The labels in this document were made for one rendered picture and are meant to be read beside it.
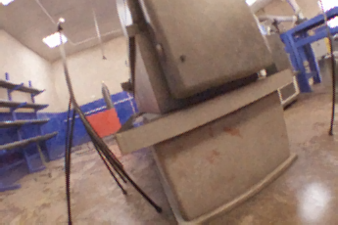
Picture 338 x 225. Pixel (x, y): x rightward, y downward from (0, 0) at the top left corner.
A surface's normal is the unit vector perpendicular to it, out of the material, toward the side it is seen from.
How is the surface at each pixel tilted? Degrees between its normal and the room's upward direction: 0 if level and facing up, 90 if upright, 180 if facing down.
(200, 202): 90
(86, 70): 90
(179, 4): 90
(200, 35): 90
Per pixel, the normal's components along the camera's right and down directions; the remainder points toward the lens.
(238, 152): 0.21, -0.08
